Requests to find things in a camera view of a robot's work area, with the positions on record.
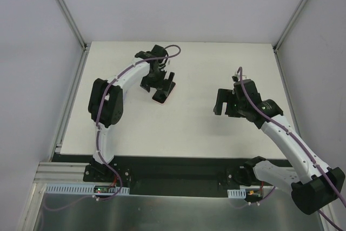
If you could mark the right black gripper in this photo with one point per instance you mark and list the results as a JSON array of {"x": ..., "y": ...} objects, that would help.
[{"x": 230, "y": 105}]

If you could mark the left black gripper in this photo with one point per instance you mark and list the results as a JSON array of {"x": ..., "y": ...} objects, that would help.
[{"x": 157, "y": 83}]

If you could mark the black smartphone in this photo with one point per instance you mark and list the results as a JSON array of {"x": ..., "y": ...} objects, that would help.
[{"x": 163, "y": 91}]

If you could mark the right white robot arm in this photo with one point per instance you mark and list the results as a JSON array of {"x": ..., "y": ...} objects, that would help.
[{"x": 313, "y": 184}]

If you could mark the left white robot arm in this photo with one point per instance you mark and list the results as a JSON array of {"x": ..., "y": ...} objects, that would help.
[{"x": 106, "y": 103}]

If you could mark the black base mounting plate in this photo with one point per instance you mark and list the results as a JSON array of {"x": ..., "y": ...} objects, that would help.
[{"x": 168, "y": 176}]

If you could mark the right aluminium side rail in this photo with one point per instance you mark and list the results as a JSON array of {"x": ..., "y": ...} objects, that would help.
[{"x": 286, "y": 90}]

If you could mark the aluminium side rail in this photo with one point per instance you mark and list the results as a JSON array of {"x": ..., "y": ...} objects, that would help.
[
  {"x": 69, "y": 102},
  {"x": 286, "y": 90}
]

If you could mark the right white cable duct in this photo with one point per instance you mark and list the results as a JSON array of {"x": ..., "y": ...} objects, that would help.
[{"x": 236, "y": 193}]

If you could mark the white cable duct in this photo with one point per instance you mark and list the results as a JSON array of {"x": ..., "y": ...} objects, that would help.
[
  {"x": 236, "y": 193},
  {"x": 85, "y": 189}
]

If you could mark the left aluminium frame post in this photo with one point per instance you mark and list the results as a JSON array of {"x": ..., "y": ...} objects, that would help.
[{"x": 71, "y": 23}]

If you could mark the aluminium frame post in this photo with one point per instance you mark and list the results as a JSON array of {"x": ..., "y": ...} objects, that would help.
[
  {"x": 71, "y": 23},
  {"x": 293, "y": 18}
]

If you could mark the left aluminium side rail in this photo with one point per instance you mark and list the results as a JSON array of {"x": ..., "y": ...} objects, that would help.
[{"x": 69, "y": 102}]

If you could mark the front aluminium cross rail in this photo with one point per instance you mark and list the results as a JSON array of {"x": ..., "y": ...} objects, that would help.
[{"x": 59, "y": 172}]

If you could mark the left white cable duct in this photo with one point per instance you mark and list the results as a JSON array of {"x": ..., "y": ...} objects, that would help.
[{"x": 85, "y": 189}]

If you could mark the right aluminium frame post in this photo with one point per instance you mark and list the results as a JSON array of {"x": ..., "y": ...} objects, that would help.
[{"x": 293, "y": 18}]

